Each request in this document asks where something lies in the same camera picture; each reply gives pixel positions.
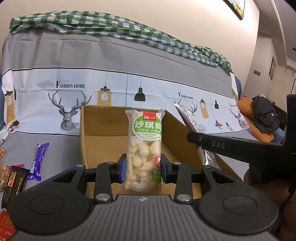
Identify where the silver foil snack bar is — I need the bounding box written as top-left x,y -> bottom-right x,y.
175,103 -> 221,170

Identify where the green white sachima snack pack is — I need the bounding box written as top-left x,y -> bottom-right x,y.
122,109 -> 165,195

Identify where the long red snack packet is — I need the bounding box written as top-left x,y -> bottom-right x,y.
0,210 -> 16,240

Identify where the brown cardboard box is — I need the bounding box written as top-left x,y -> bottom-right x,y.
79,105 -> 243,199

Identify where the dark jacket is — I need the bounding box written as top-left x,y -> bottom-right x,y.
252,96 -> 280,133

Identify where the orange cushion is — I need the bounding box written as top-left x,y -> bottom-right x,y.
237,96 -> 274,142

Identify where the purple chocolate bar wrapper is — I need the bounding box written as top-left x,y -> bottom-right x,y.
27,143 -> 50,181

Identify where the black gold snack pack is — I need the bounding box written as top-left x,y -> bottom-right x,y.
1,166 -> 30,209

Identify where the round peanut brittle pack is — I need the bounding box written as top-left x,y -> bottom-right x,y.
0,162 -> 10,191

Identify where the small yellow red snack packet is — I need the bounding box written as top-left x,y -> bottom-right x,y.
0,147 -> 6,160

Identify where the blue fabric sofa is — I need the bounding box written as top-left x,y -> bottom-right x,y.
0,78 -> 5,130

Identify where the green checkered cloth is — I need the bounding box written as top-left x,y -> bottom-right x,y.
10,11 -> 232,72

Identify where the small framed wall picture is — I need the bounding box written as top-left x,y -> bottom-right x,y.
269,57 -> 276,80

